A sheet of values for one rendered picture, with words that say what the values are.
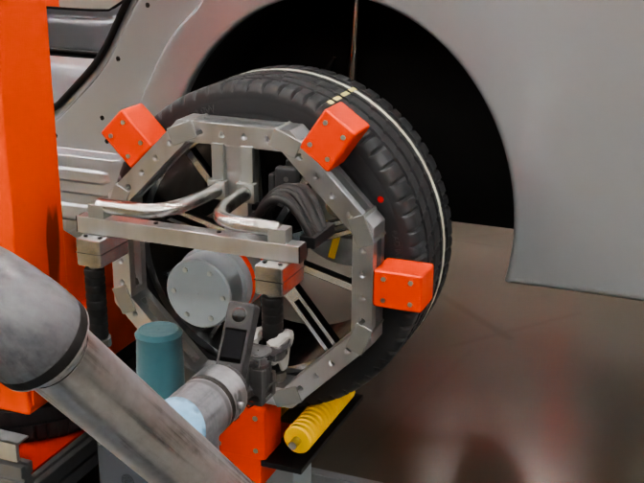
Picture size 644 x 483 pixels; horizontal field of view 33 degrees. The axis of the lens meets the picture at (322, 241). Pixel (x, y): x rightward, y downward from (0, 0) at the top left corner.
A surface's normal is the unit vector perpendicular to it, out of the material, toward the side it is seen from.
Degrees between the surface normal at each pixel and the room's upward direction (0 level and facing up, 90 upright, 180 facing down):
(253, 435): 90
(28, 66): 90
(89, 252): 90
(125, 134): 90
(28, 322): 71
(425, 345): 0
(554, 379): 0
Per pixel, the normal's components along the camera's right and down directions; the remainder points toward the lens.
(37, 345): 0.48, 0.18
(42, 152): 0.92, 0.13
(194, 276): -0.38, 0.29
